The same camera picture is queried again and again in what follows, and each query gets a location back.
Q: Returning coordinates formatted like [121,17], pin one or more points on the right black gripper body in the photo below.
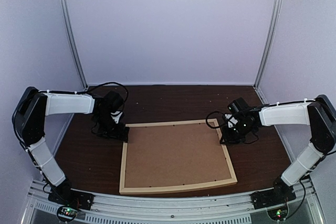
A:
[238,134]

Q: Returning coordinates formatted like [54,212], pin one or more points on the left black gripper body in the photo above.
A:
[107,127]

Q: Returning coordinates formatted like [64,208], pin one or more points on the brown backing board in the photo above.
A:
[173,153]

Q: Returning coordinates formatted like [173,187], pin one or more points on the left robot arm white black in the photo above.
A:
[29,121]

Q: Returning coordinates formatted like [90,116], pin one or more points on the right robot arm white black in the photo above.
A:
[318,114]

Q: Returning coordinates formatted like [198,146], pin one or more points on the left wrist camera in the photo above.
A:
[117,116]

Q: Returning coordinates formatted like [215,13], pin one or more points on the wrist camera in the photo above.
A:
[231,121]
[117,116]

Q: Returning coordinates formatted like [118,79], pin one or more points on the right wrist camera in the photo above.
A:
[231,121]

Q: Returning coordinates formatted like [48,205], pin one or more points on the right aluminium corner post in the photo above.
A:
[276,9]

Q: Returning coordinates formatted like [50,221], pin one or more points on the aluminium corner post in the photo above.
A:
[72,43]
[276,9]

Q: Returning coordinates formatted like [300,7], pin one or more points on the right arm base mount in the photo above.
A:
[268,198]

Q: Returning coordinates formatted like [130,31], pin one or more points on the aluminium front rail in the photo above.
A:
[234,208]

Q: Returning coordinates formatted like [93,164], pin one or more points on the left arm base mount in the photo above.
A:
[77,200]

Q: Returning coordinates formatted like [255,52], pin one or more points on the left aluminium corner post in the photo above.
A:
[72,43]

